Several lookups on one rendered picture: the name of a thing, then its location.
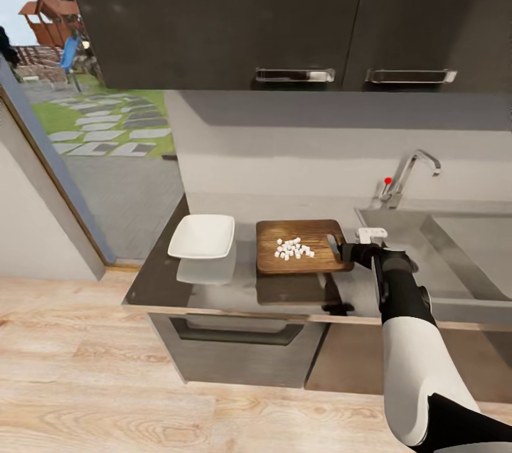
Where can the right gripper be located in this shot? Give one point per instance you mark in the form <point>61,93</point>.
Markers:
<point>351,252</point>

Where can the cutting board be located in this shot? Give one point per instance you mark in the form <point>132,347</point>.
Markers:
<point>270,234</point>

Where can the bowl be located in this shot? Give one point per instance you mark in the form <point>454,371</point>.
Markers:
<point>203,237</point>

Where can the drop in sink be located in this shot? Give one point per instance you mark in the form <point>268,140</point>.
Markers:
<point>461,257</point>

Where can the fixed window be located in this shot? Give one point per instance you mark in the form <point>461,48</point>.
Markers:
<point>110,153</point>

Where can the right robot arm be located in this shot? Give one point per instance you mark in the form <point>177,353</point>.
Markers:
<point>426,403</point>

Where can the dishwasher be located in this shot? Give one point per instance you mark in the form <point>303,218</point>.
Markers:
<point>241,351</point>

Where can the cabinet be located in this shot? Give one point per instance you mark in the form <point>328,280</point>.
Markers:
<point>302,45</point>

